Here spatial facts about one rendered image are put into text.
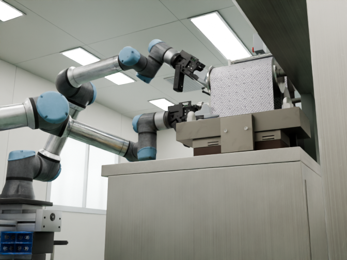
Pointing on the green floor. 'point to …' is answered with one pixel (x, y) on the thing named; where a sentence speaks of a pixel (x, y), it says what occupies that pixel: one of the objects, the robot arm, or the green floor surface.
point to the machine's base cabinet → (217, 214)
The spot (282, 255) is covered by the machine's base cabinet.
